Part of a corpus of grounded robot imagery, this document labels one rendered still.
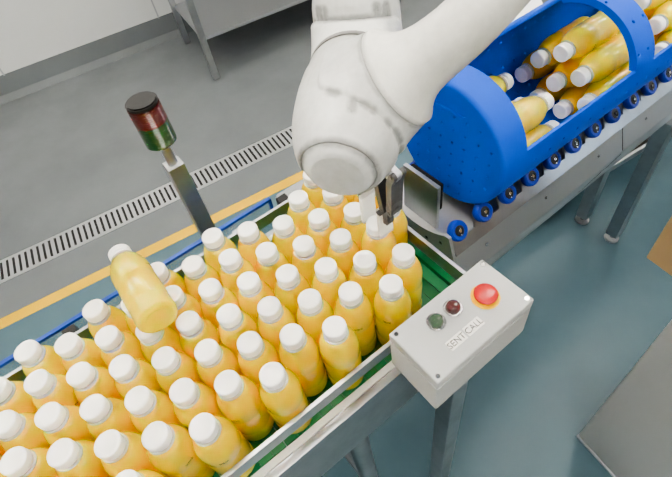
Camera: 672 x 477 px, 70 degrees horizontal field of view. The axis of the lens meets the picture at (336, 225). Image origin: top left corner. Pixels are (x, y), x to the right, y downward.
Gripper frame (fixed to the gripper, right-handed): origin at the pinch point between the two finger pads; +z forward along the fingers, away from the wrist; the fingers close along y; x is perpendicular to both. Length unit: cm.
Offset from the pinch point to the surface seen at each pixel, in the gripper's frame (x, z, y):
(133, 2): -51, 80, 337
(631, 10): -68, -9, -1
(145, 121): 21.8, -11.3, 39.6
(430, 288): -6.4, 22.3, -7.2
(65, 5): -8, 67, 343
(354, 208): -0.2, 4.3, 6.9
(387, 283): 6.4, 4.3, -9.7
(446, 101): -24.1, -6.7, 7.1
